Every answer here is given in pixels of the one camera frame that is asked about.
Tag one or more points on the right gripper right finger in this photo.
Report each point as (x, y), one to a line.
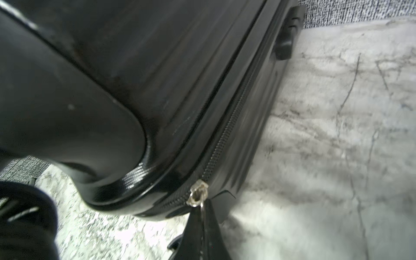
(212, 244)

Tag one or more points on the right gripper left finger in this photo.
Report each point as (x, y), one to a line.
(187, 246)

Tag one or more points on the silver zipper slider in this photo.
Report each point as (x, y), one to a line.
(198, 193)

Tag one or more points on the black hard-shell suitcase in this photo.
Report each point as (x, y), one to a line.
(139, 100)

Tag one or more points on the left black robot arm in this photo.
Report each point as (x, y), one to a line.
(28, 223)

